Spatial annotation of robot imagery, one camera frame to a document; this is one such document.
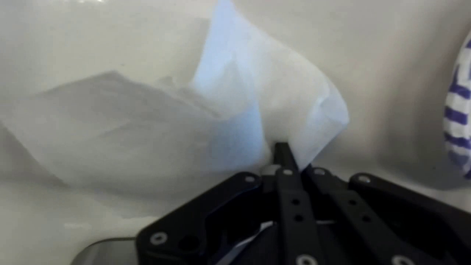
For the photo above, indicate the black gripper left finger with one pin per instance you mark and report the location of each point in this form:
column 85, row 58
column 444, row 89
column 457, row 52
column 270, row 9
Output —
column 272, row 214

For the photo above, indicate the blue patterned small plate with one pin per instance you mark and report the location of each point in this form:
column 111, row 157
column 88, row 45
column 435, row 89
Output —
column 457, row 118

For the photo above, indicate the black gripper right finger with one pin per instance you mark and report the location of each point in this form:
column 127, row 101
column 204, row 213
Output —
column 372, row 221

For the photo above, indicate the white tissue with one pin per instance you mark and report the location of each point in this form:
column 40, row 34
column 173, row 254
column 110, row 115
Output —
column 124, row 98

